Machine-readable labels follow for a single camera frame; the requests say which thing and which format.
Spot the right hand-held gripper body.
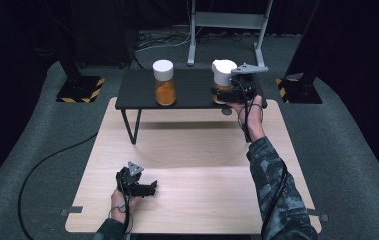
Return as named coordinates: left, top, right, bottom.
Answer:
left=230, top=63, right=269, bottom=103

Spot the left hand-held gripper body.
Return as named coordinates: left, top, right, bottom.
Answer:
left=115, top=161, right=145, bottom=198

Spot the orange powder jar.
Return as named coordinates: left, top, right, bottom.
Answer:
left=152, top=59, right=178, bottom=107
left=211, top=59, right=239, bottom=104

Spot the black shelf with wire legs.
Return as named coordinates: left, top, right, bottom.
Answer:
left=115, top=68, right=268, bottom=145

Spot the person's left hand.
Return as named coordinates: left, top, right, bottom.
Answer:
left=110, top=188, right=142, bottom=224

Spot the person's right hand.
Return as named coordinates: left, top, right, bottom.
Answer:
left=225, top=94, right=267, bottom=144

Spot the black stand with striped base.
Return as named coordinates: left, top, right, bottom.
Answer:
left=56, top=0, right=106, bottom=104
left=275, top=0, right=325, bottom=105

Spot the grey metal stand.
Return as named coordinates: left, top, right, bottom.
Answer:
left=186, top=0, right=274, bottom=71

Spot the left hand-held gripper cable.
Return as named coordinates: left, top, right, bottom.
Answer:
left=109, top=171, right=135, bottom=235

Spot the hand-held gripper cable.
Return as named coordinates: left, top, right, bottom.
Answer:
left=109, top=171, right=135, bottom=235
left=233, top=78, right=289, bottom=240

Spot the grey table bracket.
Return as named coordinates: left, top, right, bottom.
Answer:
left=59, top=205, right=84, bottom=217
left=307, top=208, right=330, bottom=223

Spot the bundle of floor cables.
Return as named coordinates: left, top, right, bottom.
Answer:
left=134, top=29, right=245, bottom=54

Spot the black floor cable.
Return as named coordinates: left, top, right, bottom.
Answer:
left=17, top=132, right=99, bottom=240

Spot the right hand-held gripper cable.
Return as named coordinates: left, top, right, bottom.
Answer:
left=233, top=78, right=289, bottom=240

